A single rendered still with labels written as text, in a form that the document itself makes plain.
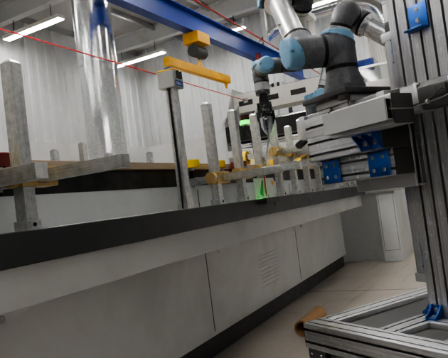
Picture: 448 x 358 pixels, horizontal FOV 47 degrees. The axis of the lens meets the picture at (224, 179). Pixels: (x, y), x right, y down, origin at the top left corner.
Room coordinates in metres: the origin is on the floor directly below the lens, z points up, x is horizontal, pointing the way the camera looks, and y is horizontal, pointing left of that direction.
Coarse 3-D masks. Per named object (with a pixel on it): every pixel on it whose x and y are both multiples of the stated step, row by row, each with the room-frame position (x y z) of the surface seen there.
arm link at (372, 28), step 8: (360, 8) 2.28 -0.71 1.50; (360, 16) 2.28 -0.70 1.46; (368, 16) 2.29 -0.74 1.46; (360, 24) 2.29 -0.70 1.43; (368, 24) 2.29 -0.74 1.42; (376, 24) 2.28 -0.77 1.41; (352, 32) 2.35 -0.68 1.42; (360, 32) 2.32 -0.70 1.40; (368, 32) 2.30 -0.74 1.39; (376, 32) 2.28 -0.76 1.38; (384, 32) 2.26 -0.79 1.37; (376, 40) 2.30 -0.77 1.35
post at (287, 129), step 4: (284, 128) 3.02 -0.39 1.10; (288, 128) 3.01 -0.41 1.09; (284, 132) 3.02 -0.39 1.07; (288, 132) 3.01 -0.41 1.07; (288, 136) 3.01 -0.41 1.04; (288, 140) 3.01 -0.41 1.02; (292, 140) 3.03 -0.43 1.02; (288, 144) 3.01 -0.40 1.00; (292, 144) 3.02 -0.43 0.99; (292, 172) 3.01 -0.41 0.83; (296, 172) 3.02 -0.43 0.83; (292, 176) 3.01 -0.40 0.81; (296, 176) 3.01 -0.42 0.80; (292, 180) 3.01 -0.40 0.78; (296, 180) 3.00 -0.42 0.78; (292, 184) 3.02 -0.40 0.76; (296, 184) 3.01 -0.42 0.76; (292, 188) 3.02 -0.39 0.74; (296, 188) 3.01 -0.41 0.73
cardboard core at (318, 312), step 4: (316, 308) 2.77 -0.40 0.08; (320, 308) 2.79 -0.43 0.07; (312, 312) 2.71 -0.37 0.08; (316, 312) 2.72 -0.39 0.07; (320, 312) 2.74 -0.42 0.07; (324, 312) 2.79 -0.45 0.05; (304, 316) 2.64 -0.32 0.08; (308, 316) 2.63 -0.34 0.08; (312, 316) 2.65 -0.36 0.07; (316, 316) 2.68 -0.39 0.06; (320, 316) 2.71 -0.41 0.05; (324, 316) 2.77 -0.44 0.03; (300, 320) 2.56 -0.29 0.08; (304, 320) 2.56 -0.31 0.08; (308, 320) 2.58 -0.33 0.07; (296, 324) 2.57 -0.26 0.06; (300, 324) 2.63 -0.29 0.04; (296, 328) 2.57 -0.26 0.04; (300, 328) 2.62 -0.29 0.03; (296, 332) 2.57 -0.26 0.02; (300, 332) 2.58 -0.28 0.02; (300, 336) 2.56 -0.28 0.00
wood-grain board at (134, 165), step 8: (32, 160) 1.49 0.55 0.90; (120, 168) 1.86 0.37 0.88; (128, 168) 1.90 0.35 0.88; (136, 168) 1.94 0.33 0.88; (144, 168) 1.99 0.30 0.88; (152, 168) 2.04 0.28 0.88; (160, 168) 2.09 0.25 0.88; (168, 168) 2.14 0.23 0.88; (200, 168) 2.38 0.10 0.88; (224, 168) 2.61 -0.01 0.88; (312, 168) 3.97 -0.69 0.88
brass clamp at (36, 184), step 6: (36, 180) 1.24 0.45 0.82; (54, 180) 1.30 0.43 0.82; (6, 186) 1.20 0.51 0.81; (12, 186) 1.20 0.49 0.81; (18, 186) 1.21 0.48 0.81; (24, 186) 1.21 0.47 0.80; (30, 186) 1.23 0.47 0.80; (36, 186) 1.26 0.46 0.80; (42, 186) 1.28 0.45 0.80; (48, 186) 1.31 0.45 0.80
